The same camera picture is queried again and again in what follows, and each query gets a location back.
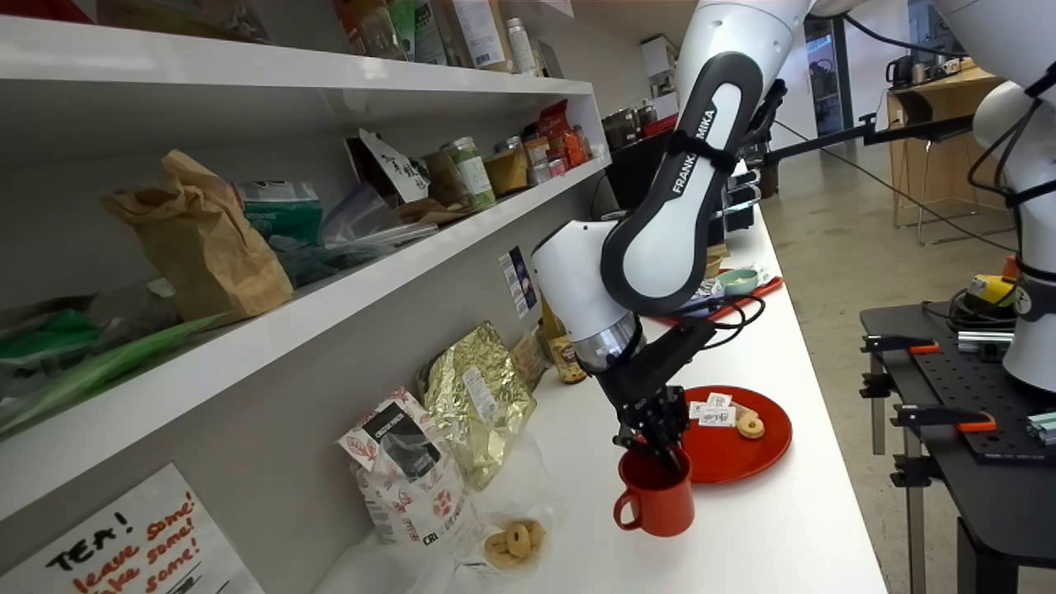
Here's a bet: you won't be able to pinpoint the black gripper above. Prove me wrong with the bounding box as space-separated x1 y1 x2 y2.
595 346 692 473

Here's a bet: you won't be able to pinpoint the orange cup with handle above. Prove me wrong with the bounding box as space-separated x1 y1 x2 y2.
610 442 699 543

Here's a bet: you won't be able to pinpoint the orange round plate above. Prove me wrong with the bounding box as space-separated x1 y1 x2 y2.
671 384 797 490

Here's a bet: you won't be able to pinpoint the small white packet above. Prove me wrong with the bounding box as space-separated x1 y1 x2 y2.
686 389 741 428

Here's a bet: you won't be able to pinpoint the glass bottle with yellow label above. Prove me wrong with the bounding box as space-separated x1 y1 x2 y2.
539 305 591 389

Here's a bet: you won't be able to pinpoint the cookies in clear packet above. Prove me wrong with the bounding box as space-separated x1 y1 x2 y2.
460 510 556 574

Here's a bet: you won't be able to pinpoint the gold foil bag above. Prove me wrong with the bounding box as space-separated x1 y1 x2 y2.
421 324 543 493

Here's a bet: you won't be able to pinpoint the white bag with black label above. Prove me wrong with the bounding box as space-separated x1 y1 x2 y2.
336 389 473 552

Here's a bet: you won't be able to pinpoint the black box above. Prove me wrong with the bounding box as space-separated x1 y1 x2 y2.
605 108 762 229

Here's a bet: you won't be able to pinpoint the brown glass jar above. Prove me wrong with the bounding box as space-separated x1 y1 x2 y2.
482 143 535 203

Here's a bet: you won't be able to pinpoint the red snack package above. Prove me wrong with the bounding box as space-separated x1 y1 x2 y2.
539 99 595 176

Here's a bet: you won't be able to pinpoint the jar with white label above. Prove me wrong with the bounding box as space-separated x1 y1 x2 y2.
443 134 502 210

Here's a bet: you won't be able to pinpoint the black perforated work table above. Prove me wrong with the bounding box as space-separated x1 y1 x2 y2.
859 301 1056 594

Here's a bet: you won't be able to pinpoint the yellow tool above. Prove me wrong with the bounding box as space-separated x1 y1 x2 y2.
967 270 1020 312

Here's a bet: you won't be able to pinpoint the white and black carton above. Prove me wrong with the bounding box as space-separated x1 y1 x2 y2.
345 128 432 208

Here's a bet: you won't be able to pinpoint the wooden cabinet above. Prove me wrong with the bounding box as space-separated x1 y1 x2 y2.
885 63 1020 229

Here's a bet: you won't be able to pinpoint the white plastic bottle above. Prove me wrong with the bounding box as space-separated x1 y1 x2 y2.
506 13 546 78

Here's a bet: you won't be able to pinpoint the teal box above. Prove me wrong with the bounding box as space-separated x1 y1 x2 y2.
239 178 328 243

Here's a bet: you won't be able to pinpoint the brown paper bag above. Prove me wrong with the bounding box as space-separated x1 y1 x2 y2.
103 150 297 324

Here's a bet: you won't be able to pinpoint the handwritten tea sign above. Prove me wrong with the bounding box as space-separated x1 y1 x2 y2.
0 462 265 594

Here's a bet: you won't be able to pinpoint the green plastic bag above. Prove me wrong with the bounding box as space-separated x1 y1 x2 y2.
0 312 228 438

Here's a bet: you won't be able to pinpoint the blue and white wall card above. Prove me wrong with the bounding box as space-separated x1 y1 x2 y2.
499 243 543 324

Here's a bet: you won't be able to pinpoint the orange-handled black bar clamp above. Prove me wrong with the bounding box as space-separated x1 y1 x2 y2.
892 404 1000 438
861 335 943 363

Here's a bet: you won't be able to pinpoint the white wall shelf unit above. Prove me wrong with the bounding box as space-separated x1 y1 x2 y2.
0 13 613 525

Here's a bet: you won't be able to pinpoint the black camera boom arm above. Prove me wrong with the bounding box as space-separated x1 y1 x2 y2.
757 108 977 173

